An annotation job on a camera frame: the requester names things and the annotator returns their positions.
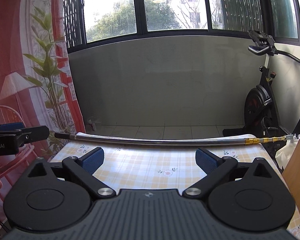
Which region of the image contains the black exercise bike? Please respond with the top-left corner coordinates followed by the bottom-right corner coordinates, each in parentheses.
top-left (222, 30), bottom-right (300, 155)

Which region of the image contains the dark framed window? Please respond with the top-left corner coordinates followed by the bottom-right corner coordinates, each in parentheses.
top-left (62, 0), bottom-right (300, 49)

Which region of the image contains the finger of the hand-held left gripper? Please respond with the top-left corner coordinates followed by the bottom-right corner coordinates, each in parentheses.
top-left (0, 122), bottom-right (25, 133)
top-left (15, 126), bottom-right (50, 145)

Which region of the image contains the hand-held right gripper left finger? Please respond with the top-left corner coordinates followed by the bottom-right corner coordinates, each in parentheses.
top-left (17, 147), bottom-right (117, 200)

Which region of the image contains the printed red curtain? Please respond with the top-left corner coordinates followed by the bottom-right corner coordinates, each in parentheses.
top-left (0, 0), bottom-right (87, 233)

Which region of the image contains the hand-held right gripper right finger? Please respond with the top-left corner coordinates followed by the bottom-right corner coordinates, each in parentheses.
top-left (182, 148), bottom-right (282, 200)

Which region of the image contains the long metal pole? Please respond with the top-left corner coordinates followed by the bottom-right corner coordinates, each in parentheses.
top-left (54, 132), bottom-right (300, 146)

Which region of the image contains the white plastic bag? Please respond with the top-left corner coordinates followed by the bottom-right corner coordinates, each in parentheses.
top-left (275, 139), bottom-right (299, 174)

